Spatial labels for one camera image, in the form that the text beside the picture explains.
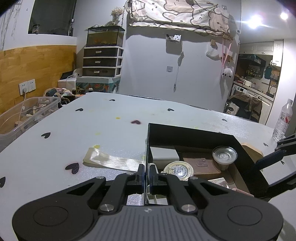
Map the patterned hanging cloth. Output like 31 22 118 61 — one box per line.
125 0 230 38

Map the clear plastic packet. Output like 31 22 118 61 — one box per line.
83 148 145 172

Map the white plush toy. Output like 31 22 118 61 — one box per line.
222 67 233 78

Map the dried flower vase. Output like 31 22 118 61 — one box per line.
110 7 124 26

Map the three-drawer plastic cabinet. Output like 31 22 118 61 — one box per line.
82 46 124 78

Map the clear lidded small cup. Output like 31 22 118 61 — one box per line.
212 147 238 171

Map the clear plastic storage bin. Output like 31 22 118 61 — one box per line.
0 96 61 151

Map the glass fish tank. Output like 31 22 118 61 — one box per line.
86 26 125 47

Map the light wooden block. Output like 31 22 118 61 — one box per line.
241 143 263 163

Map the brown case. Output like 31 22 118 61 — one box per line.
184 158 221 175

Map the black storage box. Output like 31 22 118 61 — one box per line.
146 123 279 200

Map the clear water bottle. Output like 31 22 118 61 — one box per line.
273 99 293 141

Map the white wall socket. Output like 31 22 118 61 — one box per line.
18 79 36 95

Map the white rectangular box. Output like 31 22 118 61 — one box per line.
150 147 180 163

